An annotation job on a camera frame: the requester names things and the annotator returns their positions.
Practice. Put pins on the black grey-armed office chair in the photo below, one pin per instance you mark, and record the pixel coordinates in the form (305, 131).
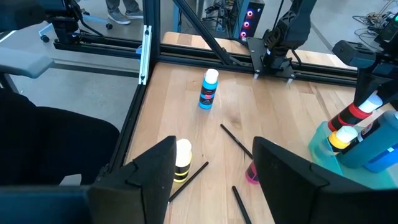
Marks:
(46, 140)

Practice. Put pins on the pale blue office chair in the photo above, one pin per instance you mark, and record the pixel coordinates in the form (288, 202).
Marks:
(93, 19)

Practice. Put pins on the translucent teal plastic bin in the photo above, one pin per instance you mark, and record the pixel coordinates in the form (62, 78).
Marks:
(323, 152)

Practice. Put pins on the small red paint bottle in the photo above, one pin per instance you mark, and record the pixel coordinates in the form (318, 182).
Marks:
(351, 115)

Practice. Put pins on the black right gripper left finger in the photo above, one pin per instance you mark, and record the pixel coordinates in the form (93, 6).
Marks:
(136, 199)

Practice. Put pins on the person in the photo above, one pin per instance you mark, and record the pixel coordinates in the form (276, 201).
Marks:
(119, 15)

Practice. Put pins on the computer with purple lights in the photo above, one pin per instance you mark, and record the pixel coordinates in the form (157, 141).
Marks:
(250, 18)

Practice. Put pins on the yellow paint bottle black label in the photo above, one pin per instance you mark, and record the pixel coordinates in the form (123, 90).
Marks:
(183, 158)

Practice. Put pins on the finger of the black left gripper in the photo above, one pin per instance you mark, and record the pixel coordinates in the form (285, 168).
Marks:
(391, 93)
(365, 88)

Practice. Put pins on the small magenta paint bottle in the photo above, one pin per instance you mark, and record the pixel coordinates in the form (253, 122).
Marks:
(251, 175)

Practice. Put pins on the large blue paint bottle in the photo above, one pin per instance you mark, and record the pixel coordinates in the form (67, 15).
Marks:
(384, 161)

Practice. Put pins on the silver frame bracket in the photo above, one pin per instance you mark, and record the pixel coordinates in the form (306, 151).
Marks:
(145, 56)

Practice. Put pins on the small blue paint bottle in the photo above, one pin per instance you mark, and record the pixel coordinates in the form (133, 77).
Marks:
(207, 90)

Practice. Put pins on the black aluminium rig frame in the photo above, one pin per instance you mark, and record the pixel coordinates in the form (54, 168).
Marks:
(152, 15)

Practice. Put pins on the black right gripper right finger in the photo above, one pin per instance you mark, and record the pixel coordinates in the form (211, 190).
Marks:
(295, 196)

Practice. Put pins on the small orange paint bottle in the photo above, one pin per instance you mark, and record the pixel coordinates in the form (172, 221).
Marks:
(342, 138)

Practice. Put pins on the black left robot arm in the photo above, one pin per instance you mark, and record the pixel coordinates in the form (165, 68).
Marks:
(292, 28)

